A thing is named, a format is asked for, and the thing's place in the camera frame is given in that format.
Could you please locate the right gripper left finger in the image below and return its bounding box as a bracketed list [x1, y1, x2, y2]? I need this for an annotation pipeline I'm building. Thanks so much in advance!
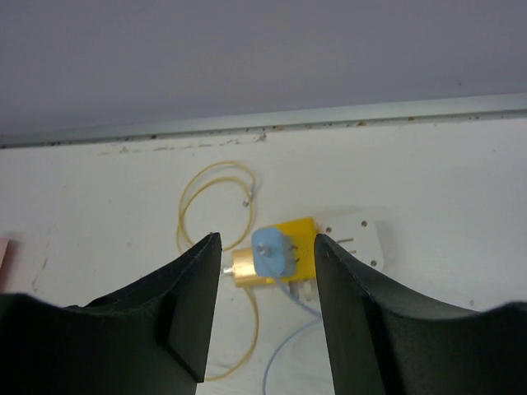
[1, 233, 222, 394]

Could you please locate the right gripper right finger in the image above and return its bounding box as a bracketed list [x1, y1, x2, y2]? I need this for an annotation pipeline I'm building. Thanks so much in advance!
[314, 235, 526, 394]

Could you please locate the pink rectangular power strip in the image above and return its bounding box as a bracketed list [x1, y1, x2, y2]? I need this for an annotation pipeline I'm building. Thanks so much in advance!
[0, 238, 11, 291]

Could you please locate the white plug on cube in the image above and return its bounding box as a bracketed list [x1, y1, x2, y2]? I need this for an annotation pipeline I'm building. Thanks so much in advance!
[316, 208, 385, 272]

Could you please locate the orange yellow charger plug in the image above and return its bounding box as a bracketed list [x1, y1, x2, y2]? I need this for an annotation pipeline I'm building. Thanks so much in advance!
[222, 248, 268, 288]

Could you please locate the yellow cube socket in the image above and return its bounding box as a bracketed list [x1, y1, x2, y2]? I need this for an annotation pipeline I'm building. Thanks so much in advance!
[272, 217, 319, 282]

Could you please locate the light blue charger plug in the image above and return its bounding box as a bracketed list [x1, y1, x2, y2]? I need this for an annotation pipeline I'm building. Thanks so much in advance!
[251, 227, 297, 278]

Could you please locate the blue thin charging cable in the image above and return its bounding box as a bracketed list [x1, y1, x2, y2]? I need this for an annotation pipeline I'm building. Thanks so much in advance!
[259, 246, 324, 395]

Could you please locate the yellow charging cable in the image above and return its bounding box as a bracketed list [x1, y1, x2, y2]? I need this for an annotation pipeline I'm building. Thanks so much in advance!
[176, 160, 260, 382]

